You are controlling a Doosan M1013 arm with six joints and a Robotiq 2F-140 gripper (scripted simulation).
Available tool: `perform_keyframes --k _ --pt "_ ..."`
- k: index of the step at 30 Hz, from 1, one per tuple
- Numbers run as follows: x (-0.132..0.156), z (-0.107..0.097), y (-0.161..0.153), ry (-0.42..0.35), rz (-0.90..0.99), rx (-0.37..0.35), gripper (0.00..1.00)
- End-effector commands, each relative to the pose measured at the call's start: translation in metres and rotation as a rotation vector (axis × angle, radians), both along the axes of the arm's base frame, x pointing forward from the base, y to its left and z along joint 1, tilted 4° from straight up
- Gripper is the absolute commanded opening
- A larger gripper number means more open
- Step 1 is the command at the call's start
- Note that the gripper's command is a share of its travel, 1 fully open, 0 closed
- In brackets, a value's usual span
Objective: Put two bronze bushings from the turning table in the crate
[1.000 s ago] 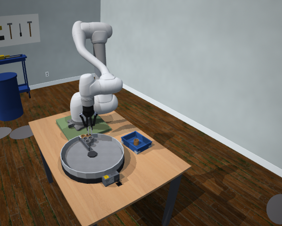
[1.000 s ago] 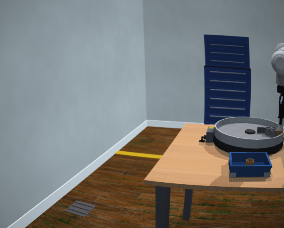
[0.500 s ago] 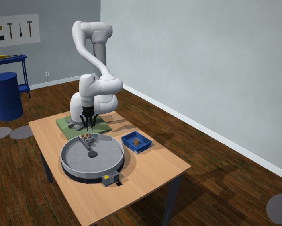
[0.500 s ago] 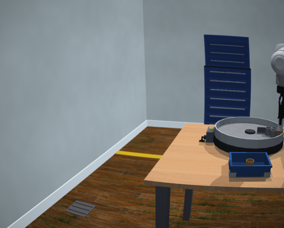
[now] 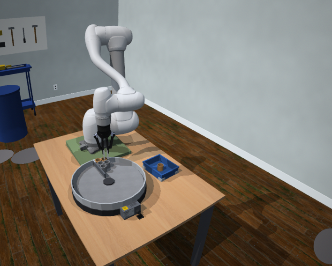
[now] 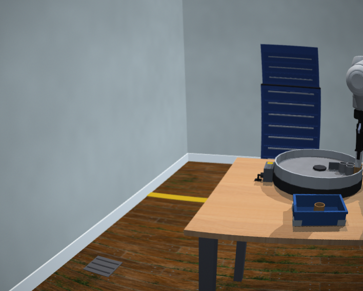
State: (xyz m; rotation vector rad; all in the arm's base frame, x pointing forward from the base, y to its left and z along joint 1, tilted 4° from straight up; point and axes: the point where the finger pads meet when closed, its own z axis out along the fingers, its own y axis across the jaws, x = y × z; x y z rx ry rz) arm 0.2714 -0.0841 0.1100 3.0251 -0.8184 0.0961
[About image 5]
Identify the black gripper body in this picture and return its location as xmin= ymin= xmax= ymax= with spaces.
xmin=97 ymin=124 xmax=112 ymax=139

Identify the blue crate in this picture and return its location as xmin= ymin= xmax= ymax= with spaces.
xmin=143 ymin=154 xmax=179 ymax=182

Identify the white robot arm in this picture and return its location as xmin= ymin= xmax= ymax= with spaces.
xmin=79 ymin=24 xmax=145 ymax=154

